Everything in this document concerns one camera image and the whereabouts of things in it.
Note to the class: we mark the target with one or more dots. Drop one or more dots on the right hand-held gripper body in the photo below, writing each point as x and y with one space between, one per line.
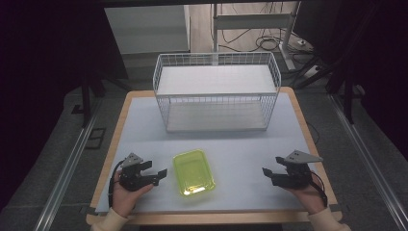
296 174

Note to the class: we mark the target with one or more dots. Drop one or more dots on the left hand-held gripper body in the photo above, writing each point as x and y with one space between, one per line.
132 177

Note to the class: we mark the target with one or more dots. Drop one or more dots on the person's left hand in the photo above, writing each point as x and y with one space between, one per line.
126 199

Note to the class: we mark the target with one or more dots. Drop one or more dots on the person's right hand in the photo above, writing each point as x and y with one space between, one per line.
308 199

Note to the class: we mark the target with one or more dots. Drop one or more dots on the yellow-green plastic tray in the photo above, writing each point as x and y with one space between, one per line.
193 173

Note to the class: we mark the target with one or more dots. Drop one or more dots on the white table mat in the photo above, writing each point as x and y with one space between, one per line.
237 160

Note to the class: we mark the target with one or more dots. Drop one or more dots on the black stand leg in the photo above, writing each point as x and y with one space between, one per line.
349 96
86 99

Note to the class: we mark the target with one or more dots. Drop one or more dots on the white power strip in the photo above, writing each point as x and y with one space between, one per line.
311 72

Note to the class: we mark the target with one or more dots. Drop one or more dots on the metal floor rail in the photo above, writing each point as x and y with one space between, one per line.
369 160
64 179

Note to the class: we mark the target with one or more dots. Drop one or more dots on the white metal stand frame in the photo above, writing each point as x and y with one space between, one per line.
251 21

